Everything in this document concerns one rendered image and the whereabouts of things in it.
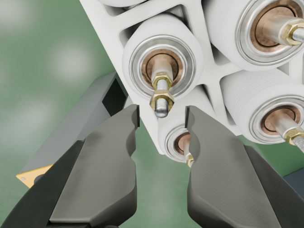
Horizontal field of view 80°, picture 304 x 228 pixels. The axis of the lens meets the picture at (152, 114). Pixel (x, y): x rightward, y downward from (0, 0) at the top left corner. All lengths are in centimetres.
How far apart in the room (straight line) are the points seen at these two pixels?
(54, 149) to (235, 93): 26
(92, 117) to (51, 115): 34
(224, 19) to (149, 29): 8
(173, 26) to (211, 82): 13
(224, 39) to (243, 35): 2
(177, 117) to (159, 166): 45
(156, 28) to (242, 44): 9
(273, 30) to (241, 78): 11
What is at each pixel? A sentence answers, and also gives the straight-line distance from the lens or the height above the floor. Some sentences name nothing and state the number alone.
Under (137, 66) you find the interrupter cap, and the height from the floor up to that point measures 25.
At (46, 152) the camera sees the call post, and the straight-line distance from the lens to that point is 29.
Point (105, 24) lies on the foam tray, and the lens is 29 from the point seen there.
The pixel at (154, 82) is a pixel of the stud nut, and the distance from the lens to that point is 17.
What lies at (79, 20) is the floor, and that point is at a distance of 49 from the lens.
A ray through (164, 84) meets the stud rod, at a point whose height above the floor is 30.
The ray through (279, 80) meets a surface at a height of 23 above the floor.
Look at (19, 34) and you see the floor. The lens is 57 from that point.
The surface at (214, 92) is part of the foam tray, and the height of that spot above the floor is 18.
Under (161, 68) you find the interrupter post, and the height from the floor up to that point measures 28.
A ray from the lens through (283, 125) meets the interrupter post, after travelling 27.
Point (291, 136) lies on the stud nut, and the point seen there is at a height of 29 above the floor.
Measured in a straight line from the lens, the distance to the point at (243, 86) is 29.
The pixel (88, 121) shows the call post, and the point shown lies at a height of 23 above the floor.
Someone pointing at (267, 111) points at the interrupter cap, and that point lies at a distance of 27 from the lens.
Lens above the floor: 45
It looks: 57 degrees down
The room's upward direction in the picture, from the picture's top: 175 degrees counter-clockwise
